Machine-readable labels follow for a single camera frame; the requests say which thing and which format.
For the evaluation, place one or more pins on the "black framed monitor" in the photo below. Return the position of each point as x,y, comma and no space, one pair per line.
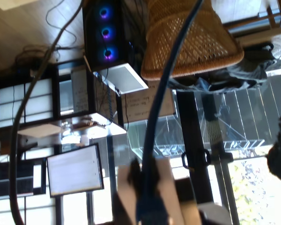
75,171

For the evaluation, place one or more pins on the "black metal stand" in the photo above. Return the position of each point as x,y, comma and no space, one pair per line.
189,129

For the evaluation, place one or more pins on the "brown cardboard box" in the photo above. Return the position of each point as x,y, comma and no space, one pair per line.
138,105

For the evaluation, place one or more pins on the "grey clothing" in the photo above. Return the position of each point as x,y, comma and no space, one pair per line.
236,77

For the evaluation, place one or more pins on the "black computer tower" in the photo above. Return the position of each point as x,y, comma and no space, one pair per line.
96,47

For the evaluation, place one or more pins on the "brown wicker chair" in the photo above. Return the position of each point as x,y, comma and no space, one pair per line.
213,47

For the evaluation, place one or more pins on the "black frame cabinet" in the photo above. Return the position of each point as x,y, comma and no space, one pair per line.
56,93

